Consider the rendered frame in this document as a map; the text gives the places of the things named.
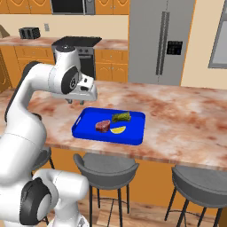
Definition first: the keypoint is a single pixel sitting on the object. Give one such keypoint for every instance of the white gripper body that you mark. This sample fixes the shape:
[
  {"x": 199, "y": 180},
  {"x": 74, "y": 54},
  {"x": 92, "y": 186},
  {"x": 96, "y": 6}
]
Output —
[{"x": 78, "y": 94}]

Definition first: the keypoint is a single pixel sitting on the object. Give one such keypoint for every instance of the black microwave oven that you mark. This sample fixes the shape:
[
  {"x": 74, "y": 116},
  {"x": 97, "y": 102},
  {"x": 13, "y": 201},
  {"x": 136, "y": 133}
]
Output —
[{"x": 72, "y": 6}]

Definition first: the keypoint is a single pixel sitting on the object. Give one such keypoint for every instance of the green asparagus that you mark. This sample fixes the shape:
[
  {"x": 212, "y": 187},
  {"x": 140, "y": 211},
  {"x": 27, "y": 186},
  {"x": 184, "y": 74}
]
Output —
[{"x": 121, "y": 117}]

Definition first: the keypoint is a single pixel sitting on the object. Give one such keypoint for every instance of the grey fridge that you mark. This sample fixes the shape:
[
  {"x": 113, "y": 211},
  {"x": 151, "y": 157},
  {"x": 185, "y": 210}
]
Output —
[{"x": 159, "y": 41}]

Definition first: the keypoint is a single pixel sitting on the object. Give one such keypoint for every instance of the grey wall socket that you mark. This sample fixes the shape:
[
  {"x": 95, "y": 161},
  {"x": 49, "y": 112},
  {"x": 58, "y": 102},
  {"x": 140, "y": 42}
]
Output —
[{"x": 46, "y": 27}]

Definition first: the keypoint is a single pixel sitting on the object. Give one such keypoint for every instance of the black toaster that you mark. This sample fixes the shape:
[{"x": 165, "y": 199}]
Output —
[{"x": 29, "y": 32}]

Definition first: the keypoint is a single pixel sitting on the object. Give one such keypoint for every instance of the yellow lemon wedge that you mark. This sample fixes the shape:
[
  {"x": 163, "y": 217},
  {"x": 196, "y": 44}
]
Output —
[{"x": 118, "y": 129}]

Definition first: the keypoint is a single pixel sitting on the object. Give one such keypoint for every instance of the black oven with hob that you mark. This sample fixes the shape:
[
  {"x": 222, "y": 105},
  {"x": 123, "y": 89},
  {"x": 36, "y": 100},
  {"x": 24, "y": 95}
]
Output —
[{"x": 85, "y": 51}]

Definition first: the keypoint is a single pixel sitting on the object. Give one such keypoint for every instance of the grey bar stool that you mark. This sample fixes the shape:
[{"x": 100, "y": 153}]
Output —
[
  {"x": 201, "y": 189},
  {"x": 41, "y": 158},
  {"x": 107, "y": 173}
]

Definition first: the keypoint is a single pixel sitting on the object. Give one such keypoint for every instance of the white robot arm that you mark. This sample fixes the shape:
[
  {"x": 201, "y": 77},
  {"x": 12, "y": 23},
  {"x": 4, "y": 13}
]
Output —
[{"x": 23, "y": 139}]

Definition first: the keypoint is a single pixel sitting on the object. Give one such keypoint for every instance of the red steak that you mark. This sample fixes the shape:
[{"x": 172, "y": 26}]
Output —
[{"x": 102, "y": 126}]

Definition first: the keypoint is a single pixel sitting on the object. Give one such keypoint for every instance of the orange base cupboards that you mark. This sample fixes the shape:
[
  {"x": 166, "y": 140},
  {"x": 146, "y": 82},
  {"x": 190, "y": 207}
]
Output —
[{"x": 111, "y": 65}]

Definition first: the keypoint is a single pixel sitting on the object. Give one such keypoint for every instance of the grey window frame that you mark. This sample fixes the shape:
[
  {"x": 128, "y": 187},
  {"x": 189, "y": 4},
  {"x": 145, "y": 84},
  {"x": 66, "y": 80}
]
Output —
[{"x": 218, "y": 44}]

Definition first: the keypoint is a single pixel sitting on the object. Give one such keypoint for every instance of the blue tray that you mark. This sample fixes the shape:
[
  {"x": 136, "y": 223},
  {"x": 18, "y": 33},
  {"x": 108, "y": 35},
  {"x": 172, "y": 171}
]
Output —
[{"x": 88, "y": 131}]

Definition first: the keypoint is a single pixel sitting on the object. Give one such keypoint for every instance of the orange wall cupboards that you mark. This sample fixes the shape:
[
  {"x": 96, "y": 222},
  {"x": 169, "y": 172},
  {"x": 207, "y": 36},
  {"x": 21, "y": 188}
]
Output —
[{"x": 26, "y": 6}]

